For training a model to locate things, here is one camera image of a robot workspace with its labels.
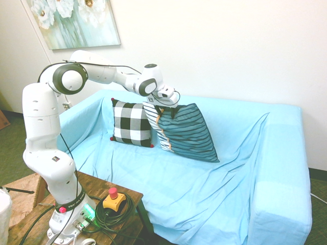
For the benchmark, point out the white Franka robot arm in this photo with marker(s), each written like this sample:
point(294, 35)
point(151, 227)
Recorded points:
point(43, 122)

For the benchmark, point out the yellow emergency stop button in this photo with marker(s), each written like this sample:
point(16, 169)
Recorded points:
point(113, 201)

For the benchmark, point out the light blue covered sofa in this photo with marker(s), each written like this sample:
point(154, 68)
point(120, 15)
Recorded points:
point(217, 183)

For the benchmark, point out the navy pillow with striped back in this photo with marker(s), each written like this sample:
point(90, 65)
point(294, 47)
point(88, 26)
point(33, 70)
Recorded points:
point(186, 132)

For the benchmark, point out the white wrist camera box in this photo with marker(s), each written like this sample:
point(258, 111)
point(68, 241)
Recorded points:
point(166, 92)

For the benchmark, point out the thin black rod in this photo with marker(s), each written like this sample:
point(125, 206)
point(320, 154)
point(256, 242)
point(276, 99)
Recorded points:
point(20, 190)

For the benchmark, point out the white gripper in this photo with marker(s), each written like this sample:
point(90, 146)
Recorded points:
point(168, 101)

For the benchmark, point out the brown wooden table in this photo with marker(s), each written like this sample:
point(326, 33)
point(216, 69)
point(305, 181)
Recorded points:
point(94, 185)

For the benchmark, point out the floral canvas painting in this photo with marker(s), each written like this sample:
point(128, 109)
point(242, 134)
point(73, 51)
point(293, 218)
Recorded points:
point(74, 25)

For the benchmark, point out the black white checked pillow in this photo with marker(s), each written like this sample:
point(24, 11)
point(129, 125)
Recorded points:
point(130, 125)

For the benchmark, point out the brown cardboard box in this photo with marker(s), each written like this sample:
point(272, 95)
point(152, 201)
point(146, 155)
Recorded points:
point(3, 121)

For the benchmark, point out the white wall outlet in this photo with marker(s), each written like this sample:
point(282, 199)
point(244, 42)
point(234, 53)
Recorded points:
point(66, 106)

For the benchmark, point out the white fluffy cylinder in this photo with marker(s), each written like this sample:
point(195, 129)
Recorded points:
point(5, 217)

